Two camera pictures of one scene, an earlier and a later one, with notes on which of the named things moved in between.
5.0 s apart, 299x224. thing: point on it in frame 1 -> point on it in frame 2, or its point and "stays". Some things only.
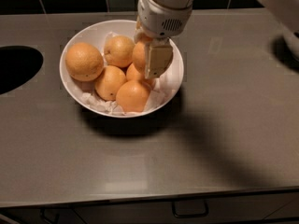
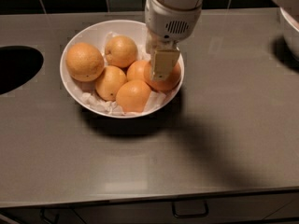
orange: (139, 56) -> (163, 85)
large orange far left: (84, 62) stays
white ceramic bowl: (103, 69) stays
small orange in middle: (133, 75) stays
